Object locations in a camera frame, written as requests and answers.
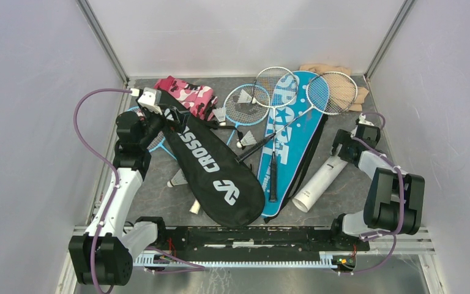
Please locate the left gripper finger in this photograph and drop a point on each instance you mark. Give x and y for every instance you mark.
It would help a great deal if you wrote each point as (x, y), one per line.
(171, 130)
(180, 117)

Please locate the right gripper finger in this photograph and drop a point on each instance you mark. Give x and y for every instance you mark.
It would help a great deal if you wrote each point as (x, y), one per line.
(350, 156)
(338, 142)

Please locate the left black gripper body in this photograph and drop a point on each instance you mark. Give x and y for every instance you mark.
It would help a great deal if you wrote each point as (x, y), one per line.
(174, 122)

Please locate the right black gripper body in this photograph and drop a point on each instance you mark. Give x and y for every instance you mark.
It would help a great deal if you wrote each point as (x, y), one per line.
(349, 142)

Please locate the white feather shuttlecock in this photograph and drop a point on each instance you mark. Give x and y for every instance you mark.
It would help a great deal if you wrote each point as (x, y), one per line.
(247, 140)
(220, 115)
(245, 98)
(178, 179)

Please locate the white shuttlecock tube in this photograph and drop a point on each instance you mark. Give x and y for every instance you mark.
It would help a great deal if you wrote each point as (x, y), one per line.
(318, 183)

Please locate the black Crossway racket bag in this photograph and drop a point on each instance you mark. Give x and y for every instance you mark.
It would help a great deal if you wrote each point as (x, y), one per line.
(227, 191)

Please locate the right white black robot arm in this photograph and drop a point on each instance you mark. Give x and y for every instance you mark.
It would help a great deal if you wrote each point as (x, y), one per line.
(394, 201)

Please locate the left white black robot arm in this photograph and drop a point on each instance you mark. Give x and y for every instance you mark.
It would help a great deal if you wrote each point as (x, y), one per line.
(104, 254)

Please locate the pink camouflage racket bag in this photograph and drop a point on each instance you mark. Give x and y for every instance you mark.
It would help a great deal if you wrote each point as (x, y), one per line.
(200, 100)

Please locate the beige folded cloth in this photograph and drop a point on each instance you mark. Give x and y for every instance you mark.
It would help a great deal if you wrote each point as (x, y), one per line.
(344, 94)

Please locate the blue Sport racket bag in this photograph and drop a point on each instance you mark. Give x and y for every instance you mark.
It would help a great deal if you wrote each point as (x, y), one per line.
(294, 147)

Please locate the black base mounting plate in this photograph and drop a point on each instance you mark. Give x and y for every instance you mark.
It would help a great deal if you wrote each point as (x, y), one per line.
(256, 243)

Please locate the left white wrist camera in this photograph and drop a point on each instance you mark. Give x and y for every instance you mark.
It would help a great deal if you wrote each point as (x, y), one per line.
(149, 100)

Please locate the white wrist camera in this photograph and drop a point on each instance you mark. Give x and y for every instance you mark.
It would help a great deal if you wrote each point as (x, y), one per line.
(149, 100)
(362, 119)

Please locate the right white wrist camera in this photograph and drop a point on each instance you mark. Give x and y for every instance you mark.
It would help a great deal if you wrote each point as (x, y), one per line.
(362, 119)

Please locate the white slotted cable duct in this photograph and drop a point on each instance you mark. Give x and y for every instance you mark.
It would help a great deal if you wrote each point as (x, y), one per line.
(152, 259)

